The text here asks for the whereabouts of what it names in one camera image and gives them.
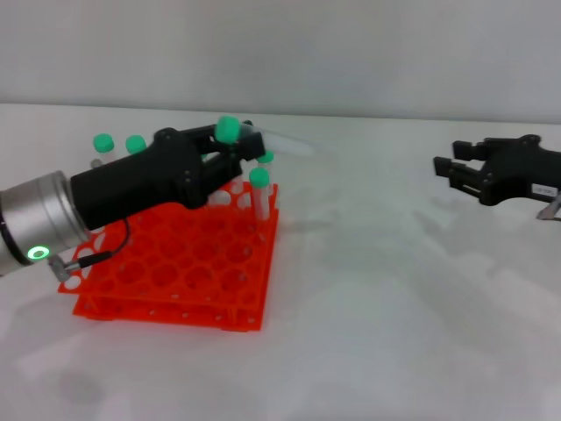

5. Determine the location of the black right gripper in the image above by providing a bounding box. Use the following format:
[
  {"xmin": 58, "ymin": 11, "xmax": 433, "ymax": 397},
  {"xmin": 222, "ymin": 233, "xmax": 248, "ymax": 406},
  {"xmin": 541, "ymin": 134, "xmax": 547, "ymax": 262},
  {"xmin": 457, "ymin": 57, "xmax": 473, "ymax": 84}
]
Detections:
[{"xmin": 432, "ymin": 134, "xmax": 561, "ymax": 207}]

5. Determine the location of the orange plastic test tube rack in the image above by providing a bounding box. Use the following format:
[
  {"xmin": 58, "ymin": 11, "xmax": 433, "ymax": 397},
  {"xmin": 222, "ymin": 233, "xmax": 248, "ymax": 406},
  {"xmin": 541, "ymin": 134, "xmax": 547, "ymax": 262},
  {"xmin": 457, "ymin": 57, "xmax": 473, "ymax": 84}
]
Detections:
[{"xmin": 57, "ymin": 180, "xmax": 281, "ymax": 333}]

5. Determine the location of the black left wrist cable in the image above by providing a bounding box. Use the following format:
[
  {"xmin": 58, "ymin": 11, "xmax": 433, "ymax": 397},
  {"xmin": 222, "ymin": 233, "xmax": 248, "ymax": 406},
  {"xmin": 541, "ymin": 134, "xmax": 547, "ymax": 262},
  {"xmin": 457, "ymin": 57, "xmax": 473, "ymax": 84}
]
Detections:
[{"xmin": 47, "ymin": 218, "xmax": 131, "ymax": 284}]

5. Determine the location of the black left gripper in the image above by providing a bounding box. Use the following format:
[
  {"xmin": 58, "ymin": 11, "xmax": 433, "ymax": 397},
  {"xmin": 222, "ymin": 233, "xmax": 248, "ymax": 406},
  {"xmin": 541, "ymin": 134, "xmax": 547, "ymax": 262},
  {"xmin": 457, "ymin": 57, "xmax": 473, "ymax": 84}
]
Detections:
[{"xmin": 69, "ymin": 124, "xmax": 266, "ymax": 232}]

